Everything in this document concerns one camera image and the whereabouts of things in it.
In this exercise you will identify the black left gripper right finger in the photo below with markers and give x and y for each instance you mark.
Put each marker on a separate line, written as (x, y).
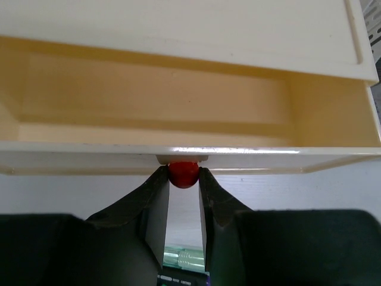
(228, 226)

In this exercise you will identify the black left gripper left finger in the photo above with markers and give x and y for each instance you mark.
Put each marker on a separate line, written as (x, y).
(147, 207)

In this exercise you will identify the mint green highlighter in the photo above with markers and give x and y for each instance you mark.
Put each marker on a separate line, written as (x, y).
(189, 259)

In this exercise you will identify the cream drawer cabinet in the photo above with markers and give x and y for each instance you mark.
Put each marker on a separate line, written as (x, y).
(318, 37)

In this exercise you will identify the white mesh file organizer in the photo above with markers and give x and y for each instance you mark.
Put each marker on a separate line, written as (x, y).
(372, 17)

